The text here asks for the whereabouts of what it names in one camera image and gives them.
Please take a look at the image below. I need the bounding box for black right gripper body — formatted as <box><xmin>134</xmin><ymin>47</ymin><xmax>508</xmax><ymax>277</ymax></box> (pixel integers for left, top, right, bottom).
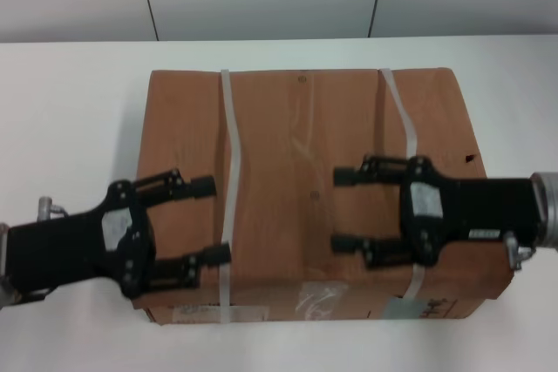
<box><xmin>399</xmin><ymin>156</ymin><xmax>547</xmax><ymax>267</ymax></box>

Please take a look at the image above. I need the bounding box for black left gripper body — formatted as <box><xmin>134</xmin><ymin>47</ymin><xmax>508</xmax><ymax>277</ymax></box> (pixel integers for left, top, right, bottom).
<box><xmin>8</xmin><ymin>179</ymin><xmax>157</xmax><ymax>300</ymax></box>

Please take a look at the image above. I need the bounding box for brown cardboard box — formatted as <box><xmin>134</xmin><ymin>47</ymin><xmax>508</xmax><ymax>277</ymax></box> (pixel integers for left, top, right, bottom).
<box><xmin>133</xmin><ymin>65</ymin><xmax>514</xmax><ymax>325</ymax></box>

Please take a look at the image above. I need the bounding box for grey tape patch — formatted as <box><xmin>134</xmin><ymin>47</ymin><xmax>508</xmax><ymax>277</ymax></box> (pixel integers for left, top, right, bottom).
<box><xmin>383</xmin><ymin>297</ymin><xmax>426</xmax><ymax>319</ymax></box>

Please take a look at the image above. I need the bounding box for clear packing tape strip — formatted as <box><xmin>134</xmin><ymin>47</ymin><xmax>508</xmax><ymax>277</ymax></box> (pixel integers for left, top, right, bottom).
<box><xmin>294</xmin><ymin>282</ymin><xmax>350</xmax><ymax>319</ymax></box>

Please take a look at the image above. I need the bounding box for left gripper cable with plug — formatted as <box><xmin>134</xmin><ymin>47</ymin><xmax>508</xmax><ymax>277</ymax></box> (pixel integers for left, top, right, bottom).
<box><xmin>37</xmin><ymin>196</ymin><xmax>69</xmax><ymax>220</ymax></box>

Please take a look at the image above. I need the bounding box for gripper cable with plug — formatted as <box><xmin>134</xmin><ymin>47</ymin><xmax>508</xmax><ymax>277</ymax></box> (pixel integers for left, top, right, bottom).
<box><xmin>37</xmin><ymin>196</ymin><xmax>69</xmax><ymax>220</ymax></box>
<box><xmin>503</xmin><ymin>234</ymin><xmax>534</xmax><ymax>273</ymax></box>

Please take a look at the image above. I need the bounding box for right gripper cable with plug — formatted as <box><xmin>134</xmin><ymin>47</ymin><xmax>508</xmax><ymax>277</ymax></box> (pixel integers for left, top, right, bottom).
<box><xmin>503</xmin><ymin>234</ymin><xmax>534</xmax><ymax>273</ymax></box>

